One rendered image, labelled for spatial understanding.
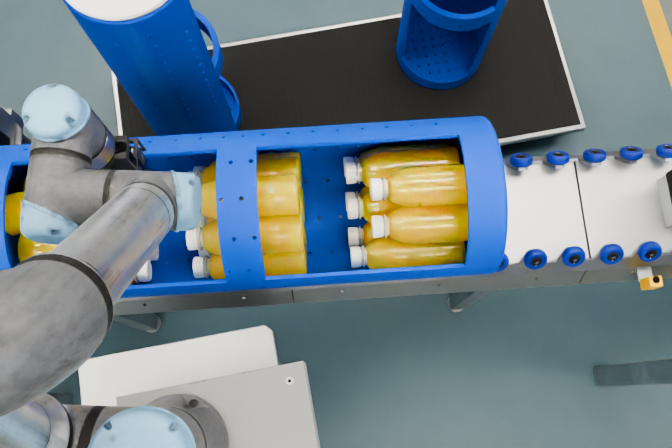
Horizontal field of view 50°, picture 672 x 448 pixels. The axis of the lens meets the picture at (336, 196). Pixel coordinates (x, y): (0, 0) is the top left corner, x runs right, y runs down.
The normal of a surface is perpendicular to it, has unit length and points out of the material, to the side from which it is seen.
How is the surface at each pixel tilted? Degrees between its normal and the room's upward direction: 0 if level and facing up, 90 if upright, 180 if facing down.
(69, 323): 64
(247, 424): 0
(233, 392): 0
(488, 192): 13
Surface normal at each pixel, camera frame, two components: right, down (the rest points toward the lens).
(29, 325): 0.73, -0.31
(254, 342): 0.00, -0.26
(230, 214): 0.02, 0.02
